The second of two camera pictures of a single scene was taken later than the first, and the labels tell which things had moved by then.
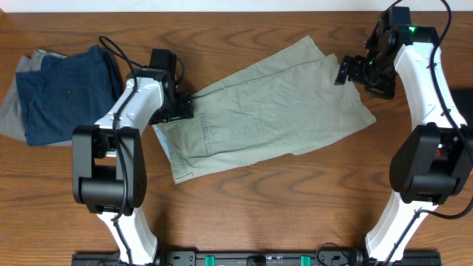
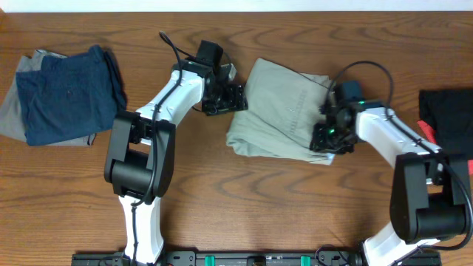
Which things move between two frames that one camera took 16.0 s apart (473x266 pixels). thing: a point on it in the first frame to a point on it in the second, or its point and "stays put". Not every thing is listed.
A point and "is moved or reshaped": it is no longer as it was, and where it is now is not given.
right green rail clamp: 305,260 stays put
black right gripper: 358,63 to 320,143
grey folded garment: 11,111 stays put
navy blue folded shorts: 72,90 stays put
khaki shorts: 298,102 is moved or reshaped
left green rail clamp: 210,261 stays put
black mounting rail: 255,258 stays put
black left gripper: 185,109 to 237,96
